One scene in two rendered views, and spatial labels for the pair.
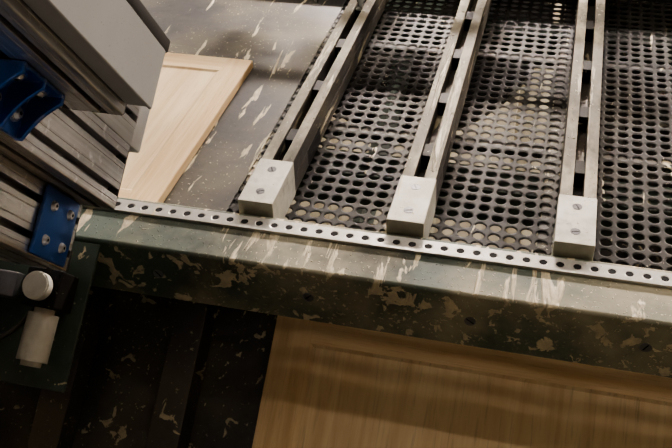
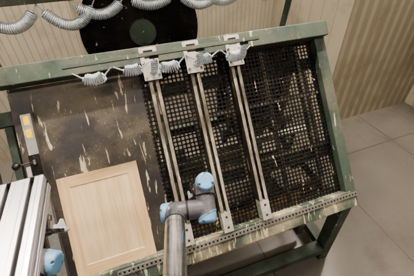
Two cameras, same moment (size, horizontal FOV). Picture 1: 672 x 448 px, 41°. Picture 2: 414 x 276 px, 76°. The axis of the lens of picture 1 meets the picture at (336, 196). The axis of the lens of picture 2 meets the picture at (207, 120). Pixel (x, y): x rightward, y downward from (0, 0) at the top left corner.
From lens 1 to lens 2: 206 cm
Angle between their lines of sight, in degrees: 59
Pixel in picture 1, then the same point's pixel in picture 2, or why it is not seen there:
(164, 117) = (128, 207)
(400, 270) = (233, 244)
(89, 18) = not seen: outside the picture
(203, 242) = not seen: hidden behind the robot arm
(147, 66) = not seen: outside the picture
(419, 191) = (228, 218)
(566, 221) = (264, 212)
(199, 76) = (122, 178)
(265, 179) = (187, 235)
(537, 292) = (263, 235)
